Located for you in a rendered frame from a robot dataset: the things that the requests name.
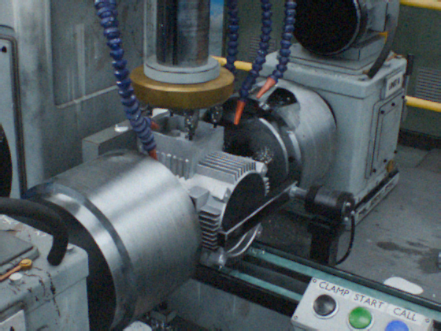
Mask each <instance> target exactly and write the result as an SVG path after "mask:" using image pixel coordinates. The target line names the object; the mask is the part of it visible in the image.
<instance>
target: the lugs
mask: <svg viewBox="0 0 441 331"><path fill-rule="evenodd" d="M255 162H257V161H255ZM257 171H258V172H259V173H260V174H261V175H262V177H263V178H264V177H265V173H266V171H267V167H266V166H265V164H264V163H262V162H257ZM231 192H232V191H231V190H230V188H229V187H228V186H225V185H222V184H216V186H215V188H214V189H213V192H212V195H211V196H212V197H213V198H214V200H215V201H217V202H219V203H224V204H226V203H227V201H228V197H229V196H230V194H231ZM262 230H263V227H262V225H260V226H259V230H258V232H257V234H256V236H255V239H259V237H260V235H261V232H262ZM227 258H228V256H227V255H225V254H224V252H220V251H216V252H212V251H211V254H210V256H209V260H210V261H211V262H212V263H213V264H216V265H218V266H222V267H223V266H224V264H225V263H226V261H227Z"/></svg>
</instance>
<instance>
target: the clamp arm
mask: <svg viewBox="0 0 441 331"><path fill-rule="evenodd" d="M297 186H298V182H297V181H295V180H288V181H286V182H285V183H283V184H282V185H280V186H279V187H277V188H276V189H274V190H273V191H271V192H270V193H267V194H266V195H265V197H263V198H262V199H260V200H259V202H257V203H255V204H254V205H253V206H252V207H249V208H248V209H247V210H245V211H243V212H242V213H241V214H240V215H238V216H237V217H236V218H234V219H232V220H231V221H230V222H229V223H227V224H226V225H222V226H221V227H220V228H219V230H217V246H218V247H222V248H228V247H229V246H230V245H232V244H233V243H234V242H236V241H237V240H238V239H239V238H241V237H242V236H244V235H245V234H246V233H247V232H249V231H250V230H251V229H253V227H255V226H256V225H258V224H259V223H260V222H261V221H263V220H264V219H266V218H267V217H268V216H269V215H270V214H272V213H273V212H274V211H276V210H277V209H279V208H280V207H282V206H283V205H284V204H286V203H287V201H288V200H290V199H293V198H294V197H295V194H292V192H295V190H296V189H293V187H295V188H298V187H297ZM292 196H293V197H292Z"/></svg>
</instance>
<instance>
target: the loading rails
mask: <svg viewBox="0 0 441 331"><path fill-rule="evenodd" d="M250 248H251V249H249V248H248V252H246V254H245V255H243V257H242V258H240V261H238V262H236V263H235V264H232V265H230V266H228V265H224V266H223V267H222V266H221V267H219V266H217V265H216V264H213V265H212V266H211V267H208V266H205V265H203V264H201V263H199V265H198V268H197V270H196V271H195V273H194V274H193V276H192V277H191V278H190V280H189V281H188V282H186V283H185V284H184V285H182V286H181V287H180V288H178V289H177V290H176V291H175V292H174V293H172V294H171V295H170V296H168V297H167V298H166V299H164V300H163V301H161V302H160V303H159V304H158V305H157V306H155V307H153V308H152V309H150V316H151V317H152V318H156V319H158V320H159V321H163V322H164V323H168V322H169V321H170V320H172V319H173V318H174V317H176V316H179V317H181V318H184V319H186V320H188V321H190V322H194V323H196V324H198V325H201V326H202V327H203V328H205V329H208V330H210V331H295V328H294V326H293V325H291V318H292V316H293V314H294V312H295V310H296V308H297V306H298V304H299V302H300V300H301V298H302V297H303V295H304V293H305V291H306V290H307V288H308V287H309V283H310V282H311V280H312V278H313V277H316V278H319V279H321V280H324V281H327V282H330V283H333V284H335V285H338V286H341V287H344V288H347V289H349V290H352V291H355V292H358V293H361V294H363V295H365V296H369V297H372V298H373V297H374V298H375V299H379V300H382V301H384V302H386V303H390V304H392V305H395V306H397V307H401V308H403V309H406V310H408V311H413V312H416V313H418V314H422V315H424V316H427V317H429V318H431V319H432V320H433V322H434V326H433V330H434V331H441V303H439V302H436V301H435V300H432V299H428V298H426V297H423V296H419V295H418V294H416V295H415V294H413V293H410V292H407V291H404V290H401V289H399V288H395V287H392V286H390V285H387V284H385V283H382V282H379V281H375V280H373V279H371V278H370V279H368V278H366V277H362V276H359V275H357V274H354V273H351V272H348V271H345V270H341V269H339V268H336V267H334V266H330V265H328V264H325V263H322V262H318V261H317V260H314V259H311V258H307V257H305V256H302V255H299V254H296V253H294V252H291V251H286V250H284V249H281V248H279V247H275V246H272V245H270V244H266V243H263V242H261V241H259V240H255V239H253V240H252V241H251V245H250ZM263 248H264V249H263ZM253 249H254V251H255V252H257V251H256V250H258V252H259V253H253V252H252V250H253ZM260 250H261V251H260ZM264 250H265V251H264ZM262 251H264V254H263V252H262ZM251 252H252V253H251ZM254 255H255V256H254ZM214 267H216V268H215V269H214ZM225 268H226V269H227V270H226V269H225ZM219 269H220V270H219ZM229 269H230V270H231V271H230V272H231V273H228V270H229ZM236 270H238V271H239V273H238V274H237V272H238V271H236ZM221 271H222V272H221ZM236 274H237V275H238V276H236V277H235V275H236Z"/></svg>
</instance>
